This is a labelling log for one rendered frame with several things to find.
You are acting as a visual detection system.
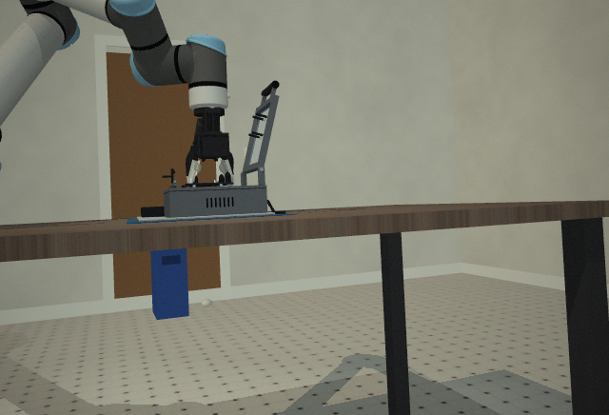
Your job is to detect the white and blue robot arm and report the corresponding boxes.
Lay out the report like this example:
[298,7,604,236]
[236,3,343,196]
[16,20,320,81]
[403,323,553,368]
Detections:
[0,0,230,142]

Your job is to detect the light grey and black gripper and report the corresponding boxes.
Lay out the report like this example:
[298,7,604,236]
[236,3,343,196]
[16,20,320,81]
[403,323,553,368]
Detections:
[186,107,234,184]

